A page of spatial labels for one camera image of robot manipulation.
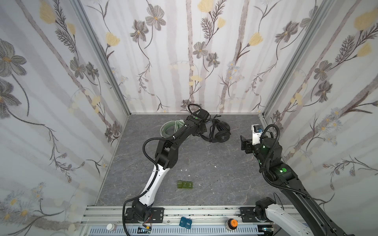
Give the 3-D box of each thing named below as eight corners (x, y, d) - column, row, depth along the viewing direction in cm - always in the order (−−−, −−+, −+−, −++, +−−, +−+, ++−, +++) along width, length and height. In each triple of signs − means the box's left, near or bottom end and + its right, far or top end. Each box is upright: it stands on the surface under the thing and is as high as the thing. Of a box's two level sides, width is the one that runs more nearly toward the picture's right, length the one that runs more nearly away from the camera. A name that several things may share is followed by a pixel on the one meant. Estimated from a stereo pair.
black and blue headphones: (202, 141, 105) (204, 130, 95) (214, 125, 115) (216, 114, 104) (221, 151, 100) (224, 140, 90) (231, 134, 110) (236, 122, 99)
